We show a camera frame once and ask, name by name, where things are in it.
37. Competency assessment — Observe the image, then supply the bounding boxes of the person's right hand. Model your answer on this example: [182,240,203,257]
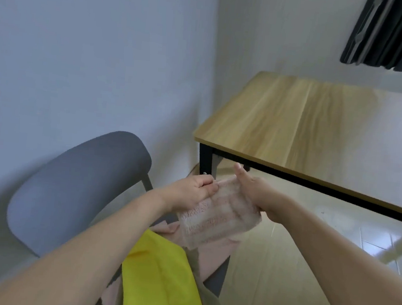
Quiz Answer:
[228,162,298,226]

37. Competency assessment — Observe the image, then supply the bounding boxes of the person's left hand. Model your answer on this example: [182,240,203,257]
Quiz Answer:
[157,170,220,219]

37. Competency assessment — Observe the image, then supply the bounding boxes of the pink cloth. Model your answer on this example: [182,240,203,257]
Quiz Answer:
[93,214,243,305]

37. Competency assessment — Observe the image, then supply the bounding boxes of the yellow cloth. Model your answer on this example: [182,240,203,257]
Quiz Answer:
[117,226,217,305]

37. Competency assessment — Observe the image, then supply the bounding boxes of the olive floral cloth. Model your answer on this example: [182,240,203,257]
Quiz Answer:
[179,246,228,305]

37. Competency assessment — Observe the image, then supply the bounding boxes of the person's left forearm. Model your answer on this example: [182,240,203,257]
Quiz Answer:
[0,172,176,305]

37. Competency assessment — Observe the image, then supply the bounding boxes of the person's right forearm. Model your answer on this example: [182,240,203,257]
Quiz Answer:
[267,198,402,305]

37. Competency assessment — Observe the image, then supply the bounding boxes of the wooden table with black legs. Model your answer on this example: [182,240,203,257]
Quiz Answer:
[181,64,402,266]

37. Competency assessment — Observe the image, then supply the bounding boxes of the grey plastic chair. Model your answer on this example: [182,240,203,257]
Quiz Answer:
[0,119,243,305]

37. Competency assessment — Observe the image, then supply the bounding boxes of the dark grey curtain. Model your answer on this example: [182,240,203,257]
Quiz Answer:
[339,0,402,73]

